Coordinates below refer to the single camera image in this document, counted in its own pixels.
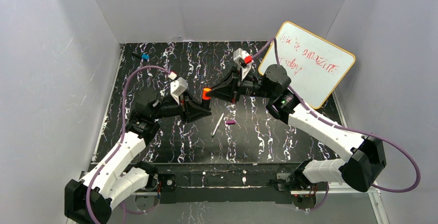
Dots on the whiteboard with orange frame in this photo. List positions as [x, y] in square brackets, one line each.
[315, 66]

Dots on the purple pen cap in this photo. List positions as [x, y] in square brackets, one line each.
[230, 122]

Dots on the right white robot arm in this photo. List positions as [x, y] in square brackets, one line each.
[361, 158]

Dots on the aluminium frame rail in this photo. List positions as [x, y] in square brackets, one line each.
[361, 157]

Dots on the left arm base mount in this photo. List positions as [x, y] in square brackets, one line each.
[150, 196]

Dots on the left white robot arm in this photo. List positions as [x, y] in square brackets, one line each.
[92, 198]

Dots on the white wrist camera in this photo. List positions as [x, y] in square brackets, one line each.
[177, 88]
[244, 62]

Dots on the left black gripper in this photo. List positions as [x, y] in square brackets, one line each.
[184, 108]

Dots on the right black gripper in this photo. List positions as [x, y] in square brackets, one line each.
[236, 86]

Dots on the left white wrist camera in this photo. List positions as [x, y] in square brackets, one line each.
[177, 88]

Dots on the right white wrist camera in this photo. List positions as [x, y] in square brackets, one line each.
[244, 62]

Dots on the blue capped black marker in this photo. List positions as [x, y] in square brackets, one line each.
[140, 55]

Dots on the orange black highlighter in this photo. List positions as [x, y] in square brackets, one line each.
[206, 100]

